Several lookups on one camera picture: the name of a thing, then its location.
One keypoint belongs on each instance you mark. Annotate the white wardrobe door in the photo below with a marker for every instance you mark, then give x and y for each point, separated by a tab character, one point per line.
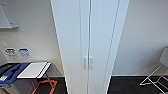
71	33
101	33

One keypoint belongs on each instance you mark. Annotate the white wardrobe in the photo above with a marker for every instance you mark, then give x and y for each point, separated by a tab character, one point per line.
122	20

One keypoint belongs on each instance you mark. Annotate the orange folding stand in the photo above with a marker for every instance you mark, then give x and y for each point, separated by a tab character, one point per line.
50	85

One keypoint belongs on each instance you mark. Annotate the blue cloth bag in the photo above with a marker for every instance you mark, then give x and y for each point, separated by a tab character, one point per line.
14	70

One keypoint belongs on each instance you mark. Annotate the white metal rack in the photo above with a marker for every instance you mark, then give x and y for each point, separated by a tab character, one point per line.
156	80

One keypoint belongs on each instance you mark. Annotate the white wall cabinet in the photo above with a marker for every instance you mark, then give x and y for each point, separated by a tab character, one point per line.
6	16

